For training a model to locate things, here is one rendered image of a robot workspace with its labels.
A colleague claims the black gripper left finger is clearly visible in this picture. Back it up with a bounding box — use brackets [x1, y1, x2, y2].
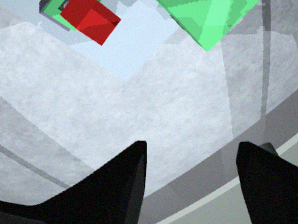
[0, 140, 148, 224]

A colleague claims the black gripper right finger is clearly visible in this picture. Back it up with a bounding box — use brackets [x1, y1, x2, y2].
[235, 141, 298, 224]

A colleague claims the red-headed stop pin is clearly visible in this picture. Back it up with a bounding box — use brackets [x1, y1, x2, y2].
[60, 0, 121, 45]

